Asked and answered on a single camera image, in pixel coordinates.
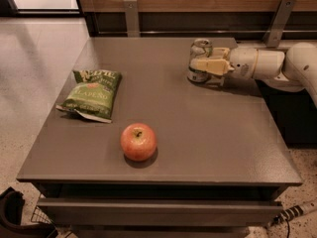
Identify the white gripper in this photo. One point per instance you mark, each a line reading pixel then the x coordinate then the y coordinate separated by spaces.
pixel 244 63

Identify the green 7up soda can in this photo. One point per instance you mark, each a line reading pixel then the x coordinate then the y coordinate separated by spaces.
pixel 200 51

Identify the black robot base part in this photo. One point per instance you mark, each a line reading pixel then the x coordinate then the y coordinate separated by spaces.
pixel 11 209

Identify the red apple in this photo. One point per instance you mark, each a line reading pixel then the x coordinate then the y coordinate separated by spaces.
pixel 138 142

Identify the green jalapeno chips bag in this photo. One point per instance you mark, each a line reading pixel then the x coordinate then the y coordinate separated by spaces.
pixel 93 95

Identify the right metal wall bracket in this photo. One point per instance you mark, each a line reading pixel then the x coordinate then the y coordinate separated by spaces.
pixel 273 35

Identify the metal wall bracket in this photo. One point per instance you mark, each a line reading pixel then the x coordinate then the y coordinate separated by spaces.
pixel 132 18
pixel 273 35

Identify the left metal wall bracket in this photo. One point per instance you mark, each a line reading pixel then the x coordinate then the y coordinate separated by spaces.
pixel 132 18

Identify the wire basket under table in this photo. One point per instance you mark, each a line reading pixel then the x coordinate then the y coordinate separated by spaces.
pixel 39 216

